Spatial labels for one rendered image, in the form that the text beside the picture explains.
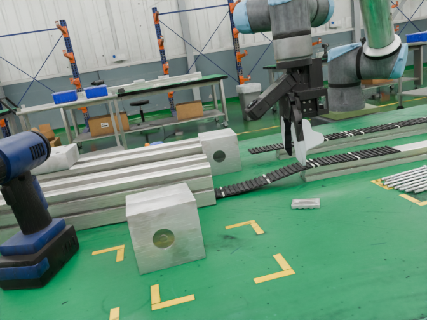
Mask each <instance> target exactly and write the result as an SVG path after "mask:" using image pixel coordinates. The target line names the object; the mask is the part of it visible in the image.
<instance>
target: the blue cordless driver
mask: <svg viewBox="0 0 427 320"><path fill-rule="evenodd" d="M50 154H51V145H50V143H49V141H48V139H47V138H46V137H45V136H44V135H43V134H42V133H40V132H38V131H34V130H30V131H23V132H21V133H17V134H15V135H12V136H9V137H6V138H3V139H0V185H1V186H2V187H1V188H0V191H1V194H2V195H3V198H4V200H5V202H6V204H7V205H8V206H11V209H12V210H13V213H14V215H15V218H16V220H17V222H18V224H19V226H20V229H21V230H20V231H19V232H17V233H16V234H15V235H14V236H12V237H11V238H9V239H8V240H7V241H5V242H4V243H3V244H2V245H0V252H1V254H2V255H1V256H0V288H1V289H3V290H14V289H26V288H41V287H43V286H45V285H46V283H47V282H48V281H49V280H50V279H51V278H52V277H53V276H54V275H55V274H56V273H57V272H58V271H59V270H60V269H61V268H62V267H63V266H64V264H65V263H66V262H67V261H68V260H69V259H70V258H71V257H72V256H73V254H75V252H77V250H78V249H79V243H78V239H77V235H76V231H75V228H74V226H73V225H66V224H65V220H64V219H63V218H51V216H50V214H49V211H48V209H47V208H48V203H47V201H46V198H45V196H44V194H43V191H42V189H41V186H40V184H39V182H38V180H37V177H36V176H35V175H31V172H30V170H32V169H34V168H36V167H38V166H40V165H41V164H43V163H44V162H45V161H47V160H48V158H49V157H50Z"/></svg>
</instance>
